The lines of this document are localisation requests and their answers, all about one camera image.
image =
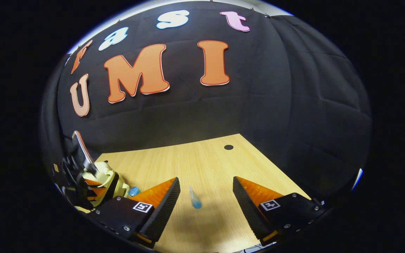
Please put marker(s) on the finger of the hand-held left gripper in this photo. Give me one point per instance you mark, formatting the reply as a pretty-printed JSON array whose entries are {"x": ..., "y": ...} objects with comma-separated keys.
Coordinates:
[
  {"x": 95, "y": 191},
  {"x": 83, "y": 151}
]

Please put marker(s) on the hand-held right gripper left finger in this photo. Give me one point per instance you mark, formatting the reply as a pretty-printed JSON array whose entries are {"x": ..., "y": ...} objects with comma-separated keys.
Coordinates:
[{"x": 165, "y": 211}]

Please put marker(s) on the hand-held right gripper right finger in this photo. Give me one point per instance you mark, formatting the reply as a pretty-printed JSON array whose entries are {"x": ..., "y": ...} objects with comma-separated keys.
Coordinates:
[{"x": 248, "y": 211}]

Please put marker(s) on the pale yellow suitcase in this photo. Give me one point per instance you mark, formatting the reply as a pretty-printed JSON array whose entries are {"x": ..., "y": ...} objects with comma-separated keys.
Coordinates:
[{"x": 105, "y": 177}]

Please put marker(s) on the blue and white tube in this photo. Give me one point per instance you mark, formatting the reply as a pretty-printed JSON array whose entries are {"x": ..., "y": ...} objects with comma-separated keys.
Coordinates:
[{"x": 195, "y": 200}]

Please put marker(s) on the clear blue bottle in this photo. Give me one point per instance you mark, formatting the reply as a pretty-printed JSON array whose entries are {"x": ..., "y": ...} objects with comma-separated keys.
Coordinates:
[{"x": 133, "y": 191}]

